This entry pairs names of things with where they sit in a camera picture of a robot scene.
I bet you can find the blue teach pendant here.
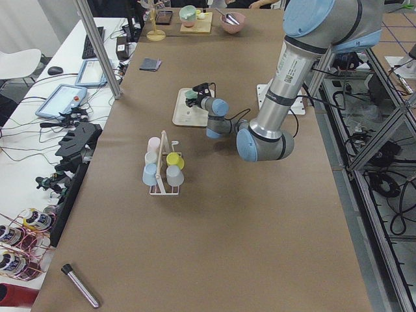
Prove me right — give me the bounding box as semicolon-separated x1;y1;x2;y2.
35;84;87;119
75;59;107;88

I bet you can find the large pink bowl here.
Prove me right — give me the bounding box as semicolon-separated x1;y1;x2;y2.
220;12;246;34

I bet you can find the white wire cup rack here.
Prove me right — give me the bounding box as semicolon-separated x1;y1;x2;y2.
149;135;179;196

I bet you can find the green cup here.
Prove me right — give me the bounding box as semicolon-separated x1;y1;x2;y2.
185;89;198;101

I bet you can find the green bowl stack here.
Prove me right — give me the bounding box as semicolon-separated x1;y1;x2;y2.
179;5;197;27

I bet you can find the black keyboard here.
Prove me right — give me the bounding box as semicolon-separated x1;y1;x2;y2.
81;26;105;60

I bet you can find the pink cup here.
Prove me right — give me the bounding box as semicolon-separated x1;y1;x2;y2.
147;136;161;153

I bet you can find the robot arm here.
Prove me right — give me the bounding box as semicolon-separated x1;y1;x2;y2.
185;0;384;162

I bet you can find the blue teach pendant far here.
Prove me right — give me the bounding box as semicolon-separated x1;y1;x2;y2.
75;59;107;88

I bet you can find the blue cup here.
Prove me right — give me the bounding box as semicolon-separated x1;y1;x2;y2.
142;163;157;187

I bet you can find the brown wooden tray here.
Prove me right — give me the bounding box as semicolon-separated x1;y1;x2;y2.
155;10;173;25

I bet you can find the wooden rack handle rod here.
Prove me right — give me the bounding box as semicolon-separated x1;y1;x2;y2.
155;130;168;181

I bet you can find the white chair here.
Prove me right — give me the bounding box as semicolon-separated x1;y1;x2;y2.
1;49;42;81

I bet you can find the yellow cup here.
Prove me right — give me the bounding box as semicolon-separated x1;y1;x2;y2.
166;152;185;170

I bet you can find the black computer mouse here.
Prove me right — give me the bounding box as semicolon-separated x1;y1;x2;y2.
47;66;64;75

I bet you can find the aluminium frame post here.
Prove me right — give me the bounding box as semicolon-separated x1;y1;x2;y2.
73;0;122;99

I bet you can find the bamboo cutting board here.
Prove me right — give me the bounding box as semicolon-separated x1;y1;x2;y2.
179;12;213;34

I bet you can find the wooden mug tree stand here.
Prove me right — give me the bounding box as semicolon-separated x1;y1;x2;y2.
138;0;166;42

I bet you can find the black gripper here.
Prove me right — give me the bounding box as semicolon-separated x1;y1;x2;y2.
185;83;211;108

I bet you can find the blue teach pendant near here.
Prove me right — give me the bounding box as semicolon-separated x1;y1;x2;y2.
35;84;87;119

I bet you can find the white cup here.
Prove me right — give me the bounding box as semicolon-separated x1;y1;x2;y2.
144;151;158;165

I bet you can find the grey cup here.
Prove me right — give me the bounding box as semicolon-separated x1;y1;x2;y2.
166;165;185;187

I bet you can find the cream rabbit tray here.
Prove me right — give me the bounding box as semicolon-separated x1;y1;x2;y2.
172;88;208;127

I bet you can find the metal test tube black cap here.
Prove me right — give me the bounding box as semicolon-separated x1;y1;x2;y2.
61;263;101;309

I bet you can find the grey cloth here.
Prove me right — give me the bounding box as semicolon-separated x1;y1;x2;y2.
139;58;161;72

